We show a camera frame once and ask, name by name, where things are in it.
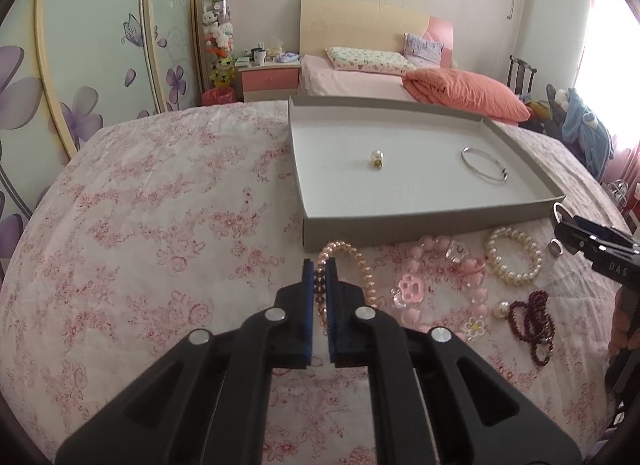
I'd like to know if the pink trash bin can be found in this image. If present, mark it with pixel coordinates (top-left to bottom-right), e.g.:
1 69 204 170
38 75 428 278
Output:
201 88 236 106

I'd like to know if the pink bed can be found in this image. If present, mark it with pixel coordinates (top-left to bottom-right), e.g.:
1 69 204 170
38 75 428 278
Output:
297 55 501 106

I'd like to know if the clear plush toy display tube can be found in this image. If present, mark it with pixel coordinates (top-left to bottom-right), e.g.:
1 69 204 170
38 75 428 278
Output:
200 0 237 93

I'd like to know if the pink curtain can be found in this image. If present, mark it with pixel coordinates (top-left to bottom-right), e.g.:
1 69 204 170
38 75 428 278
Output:
575 0 640 186

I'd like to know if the dark red garnet bracelet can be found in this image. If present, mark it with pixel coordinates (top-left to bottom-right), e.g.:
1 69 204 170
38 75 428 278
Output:
507 290 556 368

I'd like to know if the grey cardboard tray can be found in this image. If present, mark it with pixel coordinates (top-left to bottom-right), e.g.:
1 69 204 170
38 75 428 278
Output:
287 95 568 252

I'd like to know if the person's right hand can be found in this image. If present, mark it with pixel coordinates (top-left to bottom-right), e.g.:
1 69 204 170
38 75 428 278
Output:
607 289 635 357

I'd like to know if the wide silver bangle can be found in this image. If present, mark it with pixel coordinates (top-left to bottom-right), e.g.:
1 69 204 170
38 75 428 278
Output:
549 202 569 257

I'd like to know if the peach pearl bracelet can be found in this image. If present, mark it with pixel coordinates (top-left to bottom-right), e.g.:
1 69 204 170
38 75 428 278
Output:
312 240 383 336

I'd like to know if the blue plush robe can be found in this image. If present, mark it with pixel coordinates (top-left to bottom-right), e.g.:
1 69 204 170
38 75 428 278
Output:
560 88 613 181

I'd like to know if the floral sliding door wardrobe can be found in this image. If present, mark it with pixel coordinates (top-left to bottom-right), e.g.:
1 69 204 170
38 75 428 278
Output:
0 0 201 296

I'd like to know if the thin silver bangle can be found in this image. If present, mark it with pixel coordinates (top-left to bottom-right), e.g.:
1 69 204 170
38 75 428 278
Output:
461 146 510 183

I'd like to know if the pink cat-paw bead bracelet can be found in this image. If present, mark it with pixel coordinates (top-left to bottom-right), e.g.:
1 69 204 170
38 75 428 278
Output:
391 234 490 341

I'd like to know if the floral pillow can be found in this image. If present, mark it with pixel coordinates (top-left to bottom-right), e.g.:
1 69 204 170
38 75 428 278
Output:
325 46 417 76

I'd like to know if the white pearl bracelet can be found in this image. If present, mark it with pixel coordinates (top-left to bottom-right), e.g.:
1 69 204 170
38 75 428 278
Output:
484 226 543 287

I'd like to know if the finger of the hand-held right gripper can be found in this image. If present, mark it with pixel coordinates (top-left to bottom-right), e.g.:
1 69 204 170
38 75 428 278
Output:
571 214 640 247
554 219 640 267

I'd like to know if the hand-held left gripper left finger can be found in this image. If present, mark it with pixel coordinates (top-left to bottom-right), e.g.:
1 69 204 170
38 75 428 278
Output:
55 259 316 465

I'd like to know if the purple pillow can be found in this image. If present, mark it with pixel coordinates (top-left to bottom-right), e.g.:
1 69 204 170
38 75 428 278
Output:
402 34 445 68

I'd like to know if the pink floral tablecloth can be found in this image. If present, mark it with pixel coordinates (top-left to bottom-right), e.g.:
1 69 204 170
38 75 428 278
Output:
0 100 632 465

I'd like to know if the dark wooden chair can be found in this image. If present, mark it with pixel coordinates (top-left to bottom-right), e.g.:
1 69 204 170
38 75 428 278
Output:
507 55 538 96

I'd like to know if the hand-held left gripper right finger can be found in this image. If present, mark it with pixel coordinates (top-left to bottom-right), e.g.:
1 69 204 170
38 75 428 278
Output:
327 257 583 465

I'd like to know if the folded coral duvet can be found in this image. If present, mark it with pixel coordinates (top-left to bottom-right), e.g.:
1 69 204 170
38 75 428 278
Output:
402 68 532 125

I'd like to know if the pink and white nightstand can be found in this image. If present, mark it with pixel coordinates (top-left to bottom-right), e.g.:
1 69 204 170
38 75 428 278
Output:
235 61 302 102

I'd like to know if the cream and pink headboard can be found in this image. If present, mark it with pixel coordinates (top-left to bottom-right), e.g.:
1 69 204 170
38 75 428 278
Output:
300 0 456 68

